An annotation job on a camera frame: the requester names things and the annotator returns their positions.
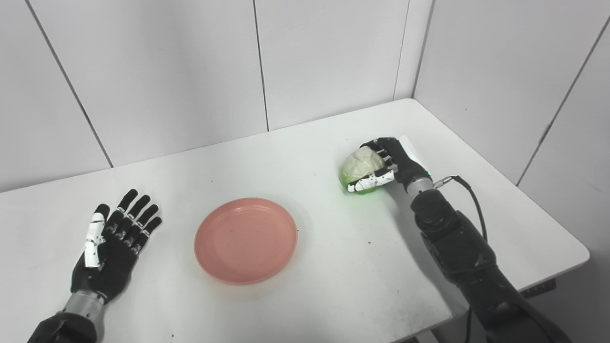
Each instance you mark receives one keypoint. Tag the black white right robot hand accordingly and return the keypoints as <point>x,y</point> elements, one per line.
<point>407,164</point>

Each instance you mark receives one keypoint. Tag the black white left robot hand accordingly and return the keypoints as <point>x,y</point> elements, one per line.
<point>112,262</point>

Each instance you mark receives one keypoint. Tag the white green toy cabbage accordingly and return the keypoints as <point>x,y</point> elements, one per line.
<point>360,164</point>

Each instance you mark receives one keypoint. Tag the pink round plate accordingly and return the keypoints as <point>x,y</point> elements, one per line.
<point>245,240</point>

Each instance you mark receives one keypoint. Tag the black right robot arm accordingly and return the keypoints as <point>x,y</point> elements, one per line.
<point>462,247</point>

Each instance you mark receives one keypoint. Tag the black desk control panel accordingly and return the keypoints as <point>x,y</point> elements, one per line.
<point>538,288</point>

